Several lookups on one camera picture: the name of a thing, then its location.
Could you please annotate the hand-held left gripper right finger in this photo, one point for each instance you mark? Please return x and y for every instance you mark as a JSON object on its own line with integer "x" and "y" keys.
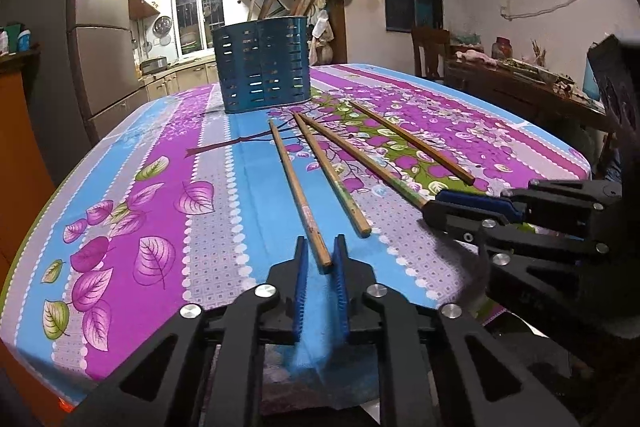
{"x": 341, "y": 292}

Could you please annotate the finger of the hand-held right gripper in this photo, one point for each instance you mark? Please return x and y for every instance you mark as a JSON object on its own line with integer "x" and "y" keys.
{"x": 450, "y": 219}
{"x": 475, "y": 199}

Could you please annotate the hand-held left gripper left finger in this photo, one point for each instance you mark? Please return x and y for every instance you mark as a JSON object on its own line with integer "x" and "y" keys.
{"x": 300, "y": 287}

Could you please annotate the blue perforated utensil holder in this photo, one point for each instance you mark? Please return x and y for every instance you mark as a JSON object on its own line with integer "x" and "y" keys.
{"x": 260, "y": 67}

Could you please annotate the dark wooden side table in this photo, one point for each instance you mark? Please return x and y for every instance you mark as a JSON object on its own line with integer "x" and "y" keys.
{"x": 510, "y": 92}

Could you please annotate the red glass jar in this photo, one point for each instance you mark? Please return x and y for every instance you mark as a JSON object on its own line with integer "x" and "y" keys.
{"x": 500, "y": 48}

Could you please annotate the pink cloth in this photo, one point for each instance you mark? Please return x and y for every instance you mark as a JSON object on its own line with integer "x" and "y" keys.
{"x": 475, "y": 56}

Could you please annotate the wooden chair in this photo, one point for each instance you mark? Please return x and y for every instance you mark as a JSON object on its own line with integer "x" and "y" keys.
{"x": 430, "y": 52}

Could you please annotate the floral striped tablecloth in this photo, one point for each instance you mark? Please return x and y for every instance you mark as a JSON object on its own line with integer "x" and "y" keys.
{"x": 150, "y": 187}

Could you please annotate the tan hanging bag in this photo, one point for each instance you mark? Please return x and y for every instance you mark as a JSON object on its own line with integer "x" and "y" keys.
{"x": 322, "y": 52}

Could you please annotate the white hanging cloth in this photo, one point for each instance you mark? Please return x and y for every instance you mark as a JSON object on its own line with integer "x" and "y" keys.
{"x": 320, "y": 24}

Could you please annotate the beige kitchen base cabinets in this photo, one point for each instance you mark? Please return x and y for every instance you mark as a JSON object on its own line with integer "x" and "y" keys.
{"x": 170, "y": 82}

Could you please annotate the steel rice cooker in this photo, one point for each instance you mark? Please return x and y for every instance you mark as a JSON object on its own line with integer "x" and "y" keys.
{"x": 152, "y": 66}

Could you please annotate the round hanging strainer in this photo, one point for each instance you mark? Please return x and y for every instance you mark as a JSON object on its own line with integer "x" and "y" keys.
{"x": 162, "y": 27}

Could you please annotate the barred kitchen window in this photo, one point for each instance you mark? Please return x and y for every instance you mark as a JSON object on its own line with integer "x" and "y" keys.
{"x": 192, "y": 12}

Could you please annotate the grey refrigerator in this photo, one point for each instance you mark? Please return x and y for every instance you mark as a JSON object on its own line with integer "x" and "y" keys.
{"x": 100, "y": 57}

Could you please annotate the orange wooden cabinet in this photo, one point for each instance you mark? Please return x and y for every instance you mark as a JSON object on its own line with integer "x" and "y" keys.
{"x": 20, "y": 147}

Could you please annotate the blue lidded jar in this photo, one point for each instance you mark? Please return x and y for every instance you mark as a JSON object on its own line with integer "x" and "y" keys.
{"x": 23, "y": 41}

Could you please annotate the green box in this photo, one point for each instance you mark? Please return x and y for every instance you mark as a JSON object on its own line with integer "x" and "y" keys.
{"x": 13, "y": 32}

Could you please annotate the white bottle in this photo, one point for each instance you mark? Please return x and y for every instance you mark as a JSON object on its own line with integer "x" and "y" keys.
{"x": 4, "y": 42}

